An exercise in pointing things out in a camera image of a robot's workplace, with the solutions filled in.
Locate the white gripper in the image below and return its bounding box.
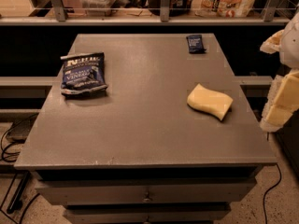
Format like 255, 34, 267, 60
260, 30, 299, 132

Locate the yellow sponge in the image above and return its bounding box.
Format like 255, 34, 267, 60
187, 84, 233, 120

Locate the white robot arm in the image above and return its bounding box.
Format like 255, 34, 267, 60
260, 13, 299, 133

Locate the colourful snack bag on shelf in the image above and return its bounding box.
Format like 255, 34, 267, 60
194, 0, 255, 18

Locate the blue chip bag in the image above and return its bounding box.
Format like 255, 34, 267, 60
61, 52, 108, 95

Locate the small dark blue snack packet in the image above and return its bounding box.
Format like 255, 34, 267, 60
186, 35, 206, 54

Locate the clear plastic container on shelf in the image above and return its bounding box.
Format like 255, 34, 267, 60
79, 0, 116, 16

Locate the upper grey drawer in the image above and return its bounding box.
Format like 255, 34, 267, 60
36, 178, 256, 206

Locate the grey drawer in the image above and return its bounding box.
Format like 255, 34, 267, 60
64, 208, 229, 224
36, 178, 256, 206

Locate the lower grey drawer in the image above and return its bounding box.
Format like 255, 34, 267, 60
64, 208, 229, 224

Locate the dark power adapter on floor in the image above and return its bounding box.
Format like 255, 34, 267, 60
6, 120, 33, 142

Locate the black cable right floor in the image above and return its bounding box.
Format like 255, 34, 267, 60
262, 163, 282, 224

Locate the grey metal shelf rail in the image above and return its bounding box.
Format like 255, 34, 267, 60
0, 0, 298, 26

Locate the black cables left floor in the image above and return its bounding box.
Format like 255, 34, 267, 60
0, 114, 41, 224

